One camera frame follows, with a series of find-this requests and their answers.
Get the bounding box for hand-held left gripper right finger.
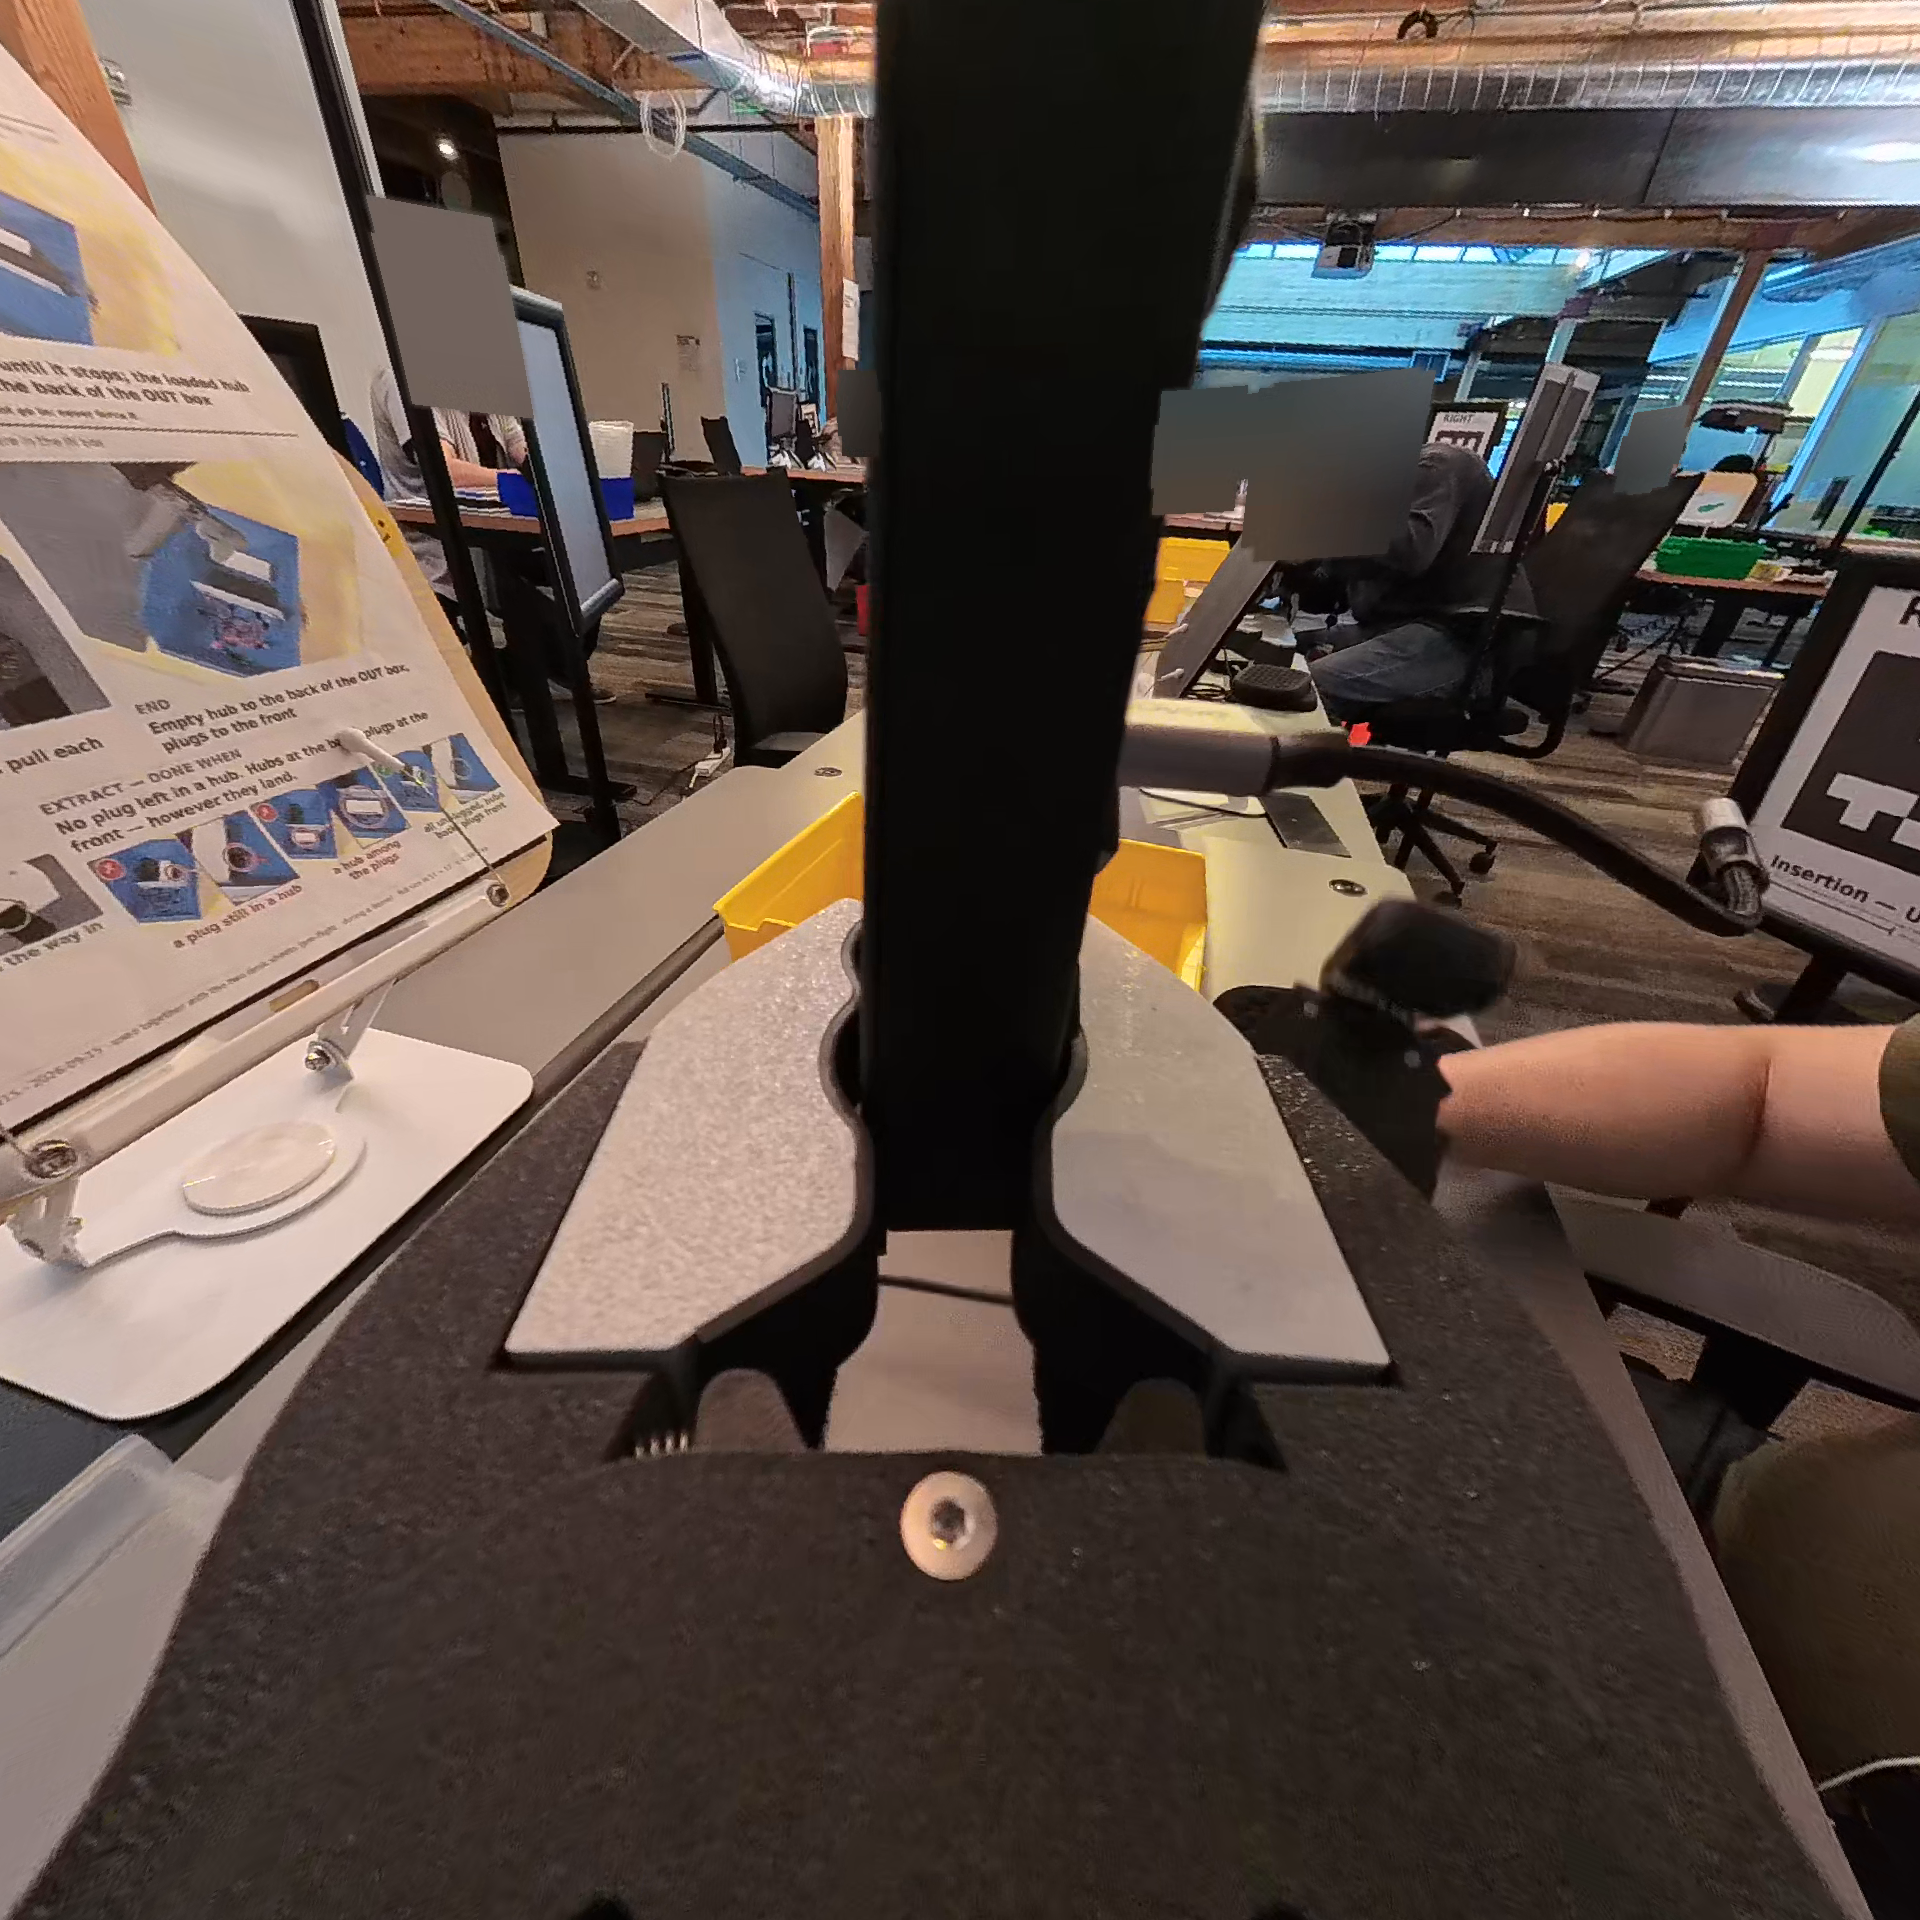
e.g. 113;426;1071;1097
1035;907;1401;1382

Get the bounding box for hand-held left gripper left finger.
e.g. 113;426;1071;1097
504;895;878;1374

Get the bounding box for yellow plastic bin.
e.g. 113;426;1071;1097
711;791;1209;992

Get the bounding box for blue plug black usb cable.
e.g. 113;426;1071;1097
1119;726;1772;938

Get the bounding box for long black usb hub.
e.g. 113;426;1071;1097
857;0;1270;1239

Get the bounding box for clear plastic bin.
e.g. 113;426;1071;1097
0;1431;242;1665

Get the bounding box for person's right forearm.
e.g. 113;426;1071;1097
1432;1019;1900;1202

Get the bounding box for white stand base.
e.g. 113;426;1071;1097
0;1026;535;1423

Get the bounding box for wooden sheet board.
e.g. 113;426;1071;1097
337;450;558;938

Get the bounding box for grey metal bin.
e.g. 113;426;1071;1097
1620;650;1788;768

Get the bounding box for black tilted board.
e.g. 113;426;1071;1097
1178;554;1280;698

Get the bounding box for person's olive shirt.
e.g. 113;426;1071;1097
1875;1011;1920;1186

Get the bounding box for black office chair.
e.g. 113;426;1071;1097
1359;470;1705;903
660;467;849;768

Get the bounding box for black and white marker sign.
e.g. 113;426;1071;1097
1727;561;1920;975

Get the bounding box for brown wooden desk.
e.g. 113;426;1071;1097
387;496;676;543

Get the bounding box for tall black display board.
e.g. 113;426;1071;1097
1476;362;1601;557

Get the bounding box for printed instruction sheet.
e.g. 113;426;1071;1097
0;46;558;1119

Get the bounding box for person's olive pants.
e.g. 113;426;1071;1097
1710;1410;1920;1920

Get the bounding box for wooden post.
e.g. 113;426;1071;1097
817;111;859;377
0;0;155;202

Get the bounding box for silver air duct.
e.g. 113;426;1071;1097
1258;22;1920;119
435;0;880;121

